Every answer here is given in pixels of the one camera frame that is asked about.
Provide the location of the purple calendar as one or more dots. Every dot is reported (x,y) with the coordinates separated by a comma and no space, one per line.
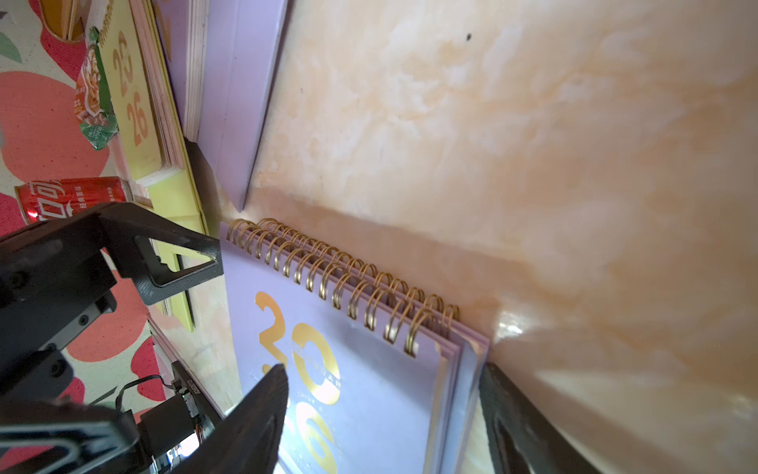
(366,393)
(474,350)
(222,58)

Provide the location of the green calendar upper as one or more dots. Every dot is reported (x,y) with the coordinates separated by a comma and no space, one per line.
(172,195)

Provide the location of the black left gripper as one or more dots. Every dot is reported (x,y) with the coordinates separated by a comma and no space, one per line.
(41,302)

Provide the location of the snack packet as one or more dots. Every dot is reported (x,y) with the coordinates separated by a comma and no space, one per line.
(93,106)

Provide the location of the pink calendar left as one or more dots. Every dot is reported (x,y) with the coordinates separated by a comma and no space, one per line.
(171,138)

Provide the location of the orange wooden shelf rack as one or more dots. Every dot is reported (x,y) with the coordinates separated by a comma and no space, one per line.
(65,19)

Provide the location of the red cola can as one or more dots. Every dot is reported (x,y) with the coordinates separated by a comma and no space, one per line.
(58,199)

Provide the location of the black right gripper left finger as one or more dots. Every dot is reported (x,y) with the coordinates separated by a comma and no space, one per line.
(248,440)

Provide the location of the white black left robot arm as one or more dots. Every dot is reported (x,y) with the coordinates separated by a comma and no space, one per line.
(162,259)

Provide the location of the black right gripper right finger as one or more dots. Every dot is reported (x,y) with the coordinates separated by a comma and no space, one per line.
(521,439)

